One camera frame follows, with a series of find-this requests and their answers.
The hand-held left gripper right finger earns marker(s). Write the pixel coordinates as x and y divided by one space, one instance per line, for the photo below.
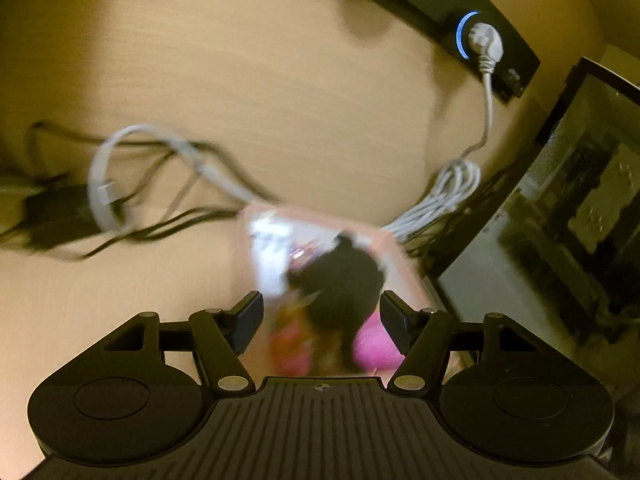
395 320

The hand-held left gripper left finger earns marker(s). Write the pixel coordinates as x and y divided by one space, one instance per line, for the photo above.
250 320

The clear plastic bag with items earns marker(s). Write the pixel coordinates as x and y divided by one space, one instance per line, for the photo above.
405 270

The black plush toy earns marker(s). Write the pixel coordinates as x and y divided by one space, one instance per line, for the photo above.
345 280

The black power adapter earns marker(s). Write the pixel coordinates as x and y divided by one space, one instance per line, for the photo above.
55 210

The black power strip blue lights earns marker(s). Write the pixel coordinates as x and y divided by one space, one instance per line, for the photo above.
425 10

